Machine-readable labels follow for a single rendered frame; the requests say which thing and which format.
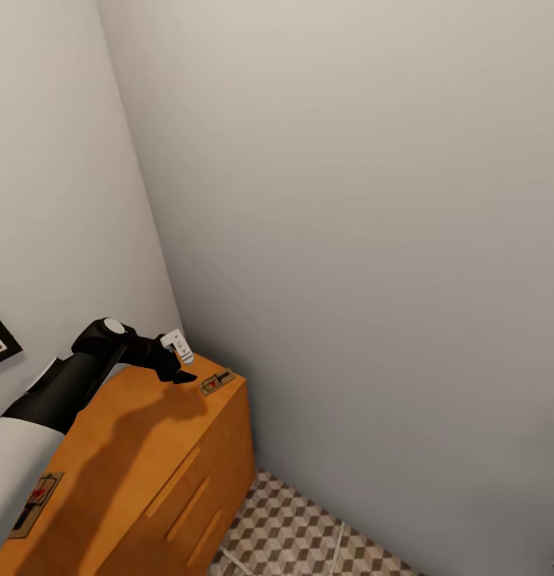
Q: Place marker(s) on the mousetrap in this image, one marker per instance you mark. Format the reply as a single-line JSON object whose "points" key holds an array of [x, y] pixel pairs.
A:
{"points": [[216, 381], [37, 500]]}

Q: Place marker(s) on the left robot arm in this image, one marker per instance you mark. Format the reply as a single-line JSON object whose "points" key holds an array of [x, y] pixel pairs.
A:
{"points": [[33, 428]]}

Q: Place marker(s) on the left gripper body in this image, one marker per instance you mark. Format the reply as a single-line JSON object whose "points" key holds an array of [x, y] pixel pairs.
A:
{"points": [[161, 360]]}

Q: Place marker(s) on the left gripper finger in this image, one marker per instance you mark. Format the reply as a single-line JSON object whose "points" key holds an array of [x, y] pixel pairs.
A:
{"points": [[183, 377]]}

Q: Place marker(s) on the cabinet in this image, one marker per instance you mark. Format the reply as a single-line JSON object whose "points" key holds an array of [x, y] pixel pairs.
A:
{"points": [[154, 474]]}

